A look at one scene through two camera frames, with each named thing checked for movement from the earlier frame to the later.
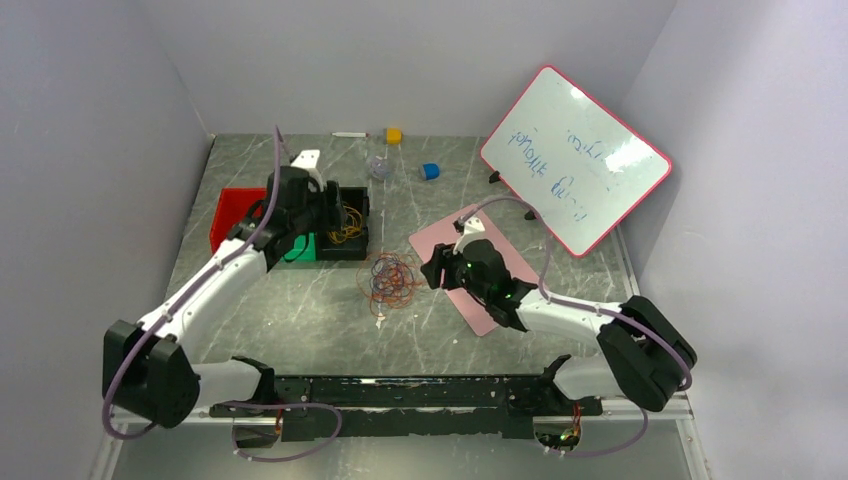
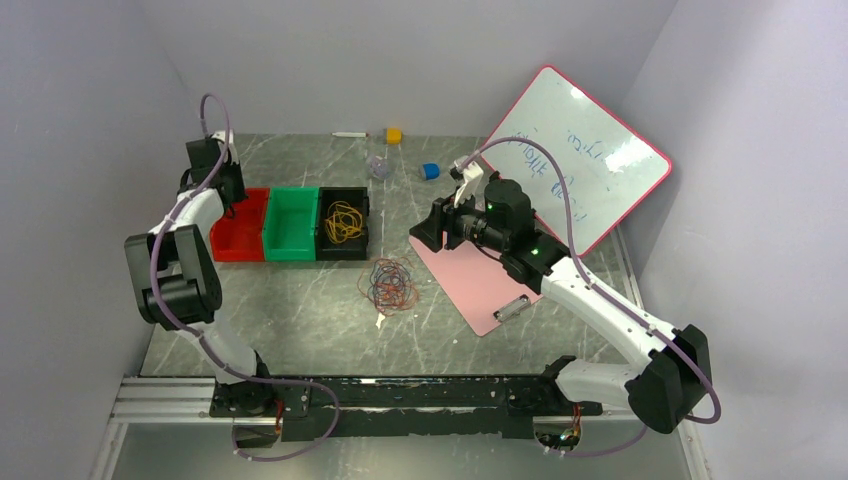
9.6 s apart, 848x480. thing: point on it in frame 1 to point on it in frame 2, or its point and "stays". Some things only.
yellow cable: (352, 228) stays
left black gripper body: (317, 216) to (233, 174)
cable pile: (388, 280) stays
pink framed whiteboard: (578, 165) stays
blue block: (431, 170) stays
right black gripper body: (455, 274) to (464, 220)
